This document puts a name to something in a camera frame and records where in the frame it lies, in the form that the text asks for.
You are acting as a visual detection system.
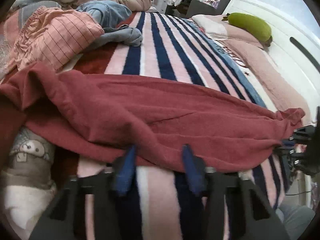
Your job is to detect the pink checked garment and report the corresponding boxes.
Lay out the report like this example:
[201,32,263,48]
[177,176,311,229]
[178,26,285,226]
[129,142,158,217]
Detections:
[6,6,104,71]

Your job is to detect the pink patterned quilt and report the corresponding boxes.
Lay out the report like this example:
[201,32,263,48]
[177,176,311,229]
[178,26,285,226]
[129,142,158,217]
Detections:
[1,1,61,80]

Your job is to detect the green plush toy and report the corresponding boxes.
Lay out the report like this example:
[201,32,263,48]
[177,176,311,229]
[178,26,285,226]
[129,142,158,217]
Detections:
[222,12,273,47]

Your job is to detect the dark red pants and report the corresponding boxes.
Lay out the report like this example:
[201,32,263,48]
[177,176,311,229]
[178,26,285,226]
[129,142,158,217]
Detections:
[1,62,305,172]

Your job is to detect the dark cluttered desk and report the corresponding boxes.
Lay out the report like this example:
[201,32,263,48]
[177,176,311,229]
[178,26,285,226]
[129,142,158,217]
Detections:
[159,0,226,18]

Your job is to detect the pink ribbed pillow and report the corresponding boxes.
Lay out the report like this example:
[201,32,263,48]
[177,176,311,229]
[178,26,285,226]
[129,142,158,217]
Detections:
[221,39,312,125]

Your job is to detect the striped plush bed blanket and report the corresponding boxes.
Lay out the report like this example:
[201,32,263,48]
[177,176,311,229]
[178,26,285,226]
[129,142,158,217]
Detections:
[64,12,285,239]

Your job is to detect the white bed headboard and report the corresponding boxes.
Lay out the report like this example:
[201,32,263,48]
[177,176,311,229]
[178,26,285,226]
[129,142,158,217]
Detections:
[223,0,319,123]

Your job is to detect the blue jeans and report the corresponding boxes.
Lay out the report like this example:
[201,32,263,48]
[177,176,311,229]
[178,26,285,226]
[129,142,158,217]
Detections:
[76,0,143,52]

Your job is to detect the pink and white pillow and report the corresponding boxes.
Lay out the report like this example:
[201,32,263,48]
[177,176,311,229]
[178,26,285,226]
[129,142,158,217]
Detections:
[191,14,263,49]

